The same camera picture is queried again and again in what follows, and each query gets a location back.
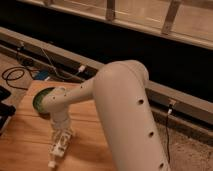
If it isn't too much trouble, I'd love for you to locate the white plastic bottle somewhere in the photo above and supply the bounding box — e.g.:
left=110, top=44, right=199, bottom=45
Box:
left=48, top=131, right=66, bottom=169

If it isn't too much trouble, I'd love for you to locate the wooden railing frame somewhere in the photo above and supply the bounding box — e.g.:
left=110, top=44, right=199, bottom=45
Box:
left=18, top=0, right=213, bottom=50

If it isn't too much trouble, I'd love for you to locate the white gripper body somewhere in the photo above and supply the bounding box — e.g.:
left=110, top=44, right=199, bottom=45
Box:
left=51, top=115, right=71, bottom=131

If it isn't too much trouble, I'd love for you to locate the black coiled cable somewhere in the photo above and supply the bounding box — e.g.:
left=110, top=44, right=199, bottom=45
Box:
left=1, top=65, right=38, bottom=91

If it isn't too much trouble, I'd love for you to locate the blue object on floor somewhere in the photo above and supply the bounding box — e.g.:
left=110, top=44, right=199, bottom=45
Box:
left=34, top=70, right=49, bottom=80

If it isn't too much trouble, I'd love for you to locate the black device at left edge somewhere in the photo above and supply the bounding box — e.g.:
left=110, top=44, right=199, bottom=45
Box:
left=0, top=85, right=16, bottom=135

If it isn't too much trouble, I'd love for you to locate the black cable at right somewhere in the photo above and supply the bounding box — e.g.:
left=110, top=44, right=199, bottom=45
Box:
left=165, top=103, right=175, bottom=164

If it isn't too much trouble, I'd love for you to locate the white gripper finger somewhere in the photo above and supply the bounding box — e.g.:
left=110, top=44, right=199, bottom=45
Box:
left=51, top=132, right=59, bottom=147
left=64, top=131, right=73, bottom=149

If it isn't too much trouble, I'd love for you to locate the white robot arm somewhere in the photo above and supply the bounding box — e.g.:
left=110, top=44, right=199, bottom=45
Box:
left=42, top=60, right=171, bottom=171

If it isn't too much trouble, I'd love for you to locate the green ceramic bowl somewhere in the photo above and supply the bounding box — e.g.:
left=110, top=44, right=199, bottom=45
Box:
left=33, top=87, right=53, bottom=115

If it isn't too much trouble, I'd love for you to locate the white charger cable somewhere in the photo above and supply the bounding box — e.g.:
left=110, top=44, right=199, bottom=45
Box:
left=39, top=46, right=87, bottom=82

